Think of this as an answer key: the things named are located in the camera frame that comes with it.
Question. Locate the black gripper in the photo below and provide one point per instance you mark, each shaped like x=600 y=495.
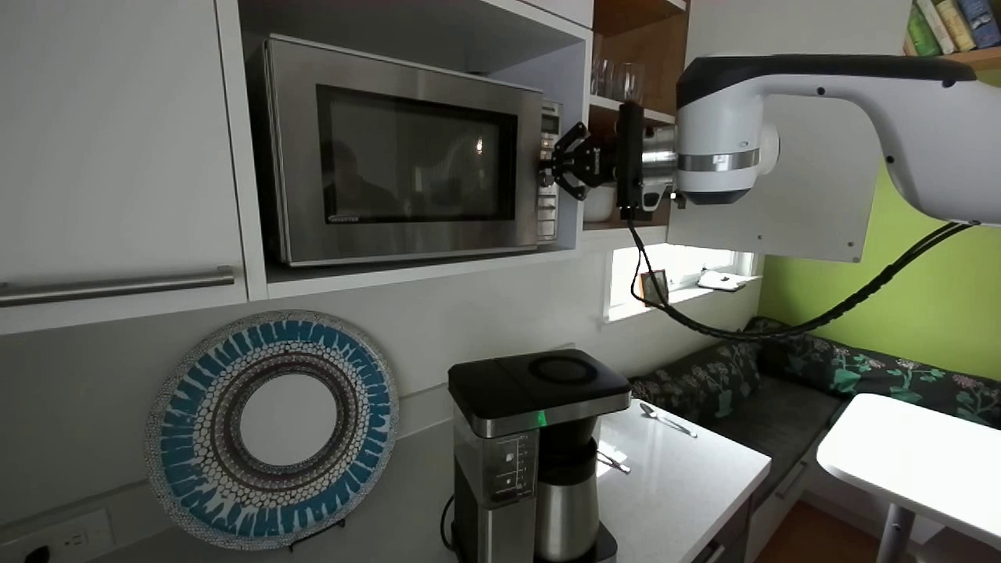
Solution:
x=576 y=162

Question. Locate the stainless steel microwave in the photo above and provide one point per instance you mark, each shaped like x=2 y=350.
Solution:
x=385 y=162

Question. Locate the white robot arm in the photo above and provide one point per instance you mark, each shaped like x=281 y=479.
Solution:
x=780 y=154

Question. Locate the wooden open shelf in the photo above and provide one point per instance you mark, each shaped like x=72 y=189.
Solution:
x=635 y=54

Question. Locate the dark patterned bench cushion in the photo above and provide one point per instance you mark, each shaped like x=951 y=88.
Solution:
x=718 y=380

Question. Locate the steel black coffee maker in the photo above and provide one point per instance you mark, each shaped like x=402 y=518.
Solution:
x=525 y=457

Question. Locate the books on shelf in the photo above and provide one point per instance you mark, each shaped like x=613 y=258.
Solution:
x=951 y=28

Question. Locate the blue round decorative plate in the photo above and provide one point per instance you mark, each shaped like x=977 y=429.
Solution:
x=273 y=429

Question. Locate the white round table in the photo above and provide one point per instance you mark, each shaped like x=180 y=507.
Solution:
x=917 y=462

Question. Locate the white upper wall cabinet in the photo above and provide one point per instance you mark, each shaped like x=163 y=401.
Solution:
x=127 y=162

